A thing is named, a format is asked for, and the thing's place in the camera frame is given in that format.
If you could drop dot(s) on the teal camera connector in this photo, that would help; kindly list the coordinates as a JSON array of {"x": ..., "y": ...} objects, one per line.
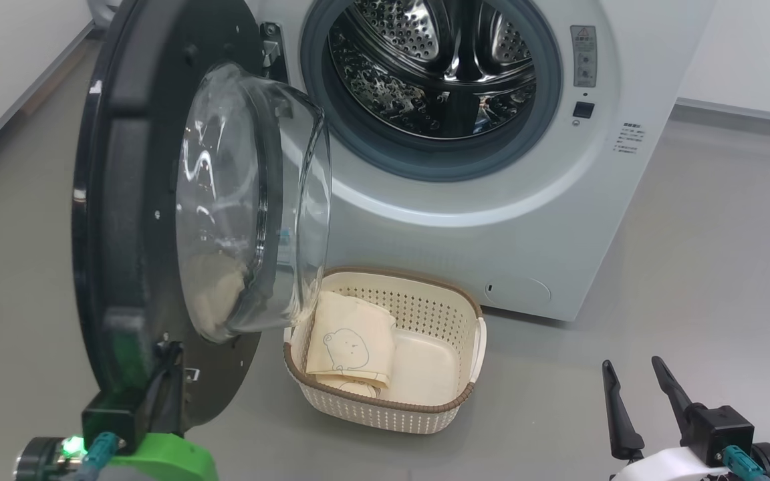
[
  {"x": 101, "y": 451},
  {"x": 742, "y": 464}
]

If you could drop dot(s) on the black round glass washer door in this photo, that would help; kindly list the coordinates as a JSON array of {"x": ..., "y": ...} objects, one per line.
[{"x": 131, "y": 200}]

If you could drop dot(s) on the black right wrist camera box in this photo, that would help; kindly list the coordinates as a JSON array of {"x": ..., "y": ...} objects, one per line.
[{"x": 719, "y": 431}]

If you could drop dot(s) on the stainless steel washing machine drum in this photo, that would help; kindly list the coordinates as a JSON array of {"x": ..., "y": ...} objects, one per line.
[{"x": 425, "y": 67}]

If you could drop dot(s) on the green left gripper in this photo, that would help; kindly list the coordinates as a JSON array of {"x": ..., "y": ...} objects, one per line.
[{"x": 164, "y": 461}]

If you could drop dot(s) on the cream perforated laundry basket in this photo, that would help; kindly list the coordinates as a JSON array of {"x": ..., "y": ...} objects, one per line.
[{"x": 425, "y": 314}]

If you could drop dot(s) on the white front-load washing machine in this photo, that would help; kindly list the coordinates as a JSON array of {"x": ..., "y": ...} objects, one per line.
[{"x": 492, "y": 234}]

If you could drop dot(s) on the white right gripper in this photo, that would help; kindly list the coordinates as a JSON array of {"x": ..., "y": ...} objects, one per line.
[{"x": 672, "y": 467}]

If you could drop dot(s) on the teal left camera connector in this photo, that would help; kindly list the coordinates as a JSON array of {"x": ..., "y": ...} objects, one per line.
[{"x": 101, "y": 451}]

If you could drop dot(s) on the cream garment with bear print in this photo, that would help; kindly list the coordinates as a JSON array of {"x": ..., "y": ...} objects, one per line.
[{"x": 351, "y": 341}]

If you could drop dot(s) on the teal right camera connector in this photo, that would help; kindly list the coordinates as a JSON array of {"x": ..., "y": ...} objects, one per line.
[{"x": 742, "y": 464}]

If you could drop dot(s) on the grey warning sticker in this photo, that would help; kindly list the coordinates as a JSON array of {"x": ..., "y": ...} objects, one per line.
[{"x": 584, "y": 57}]

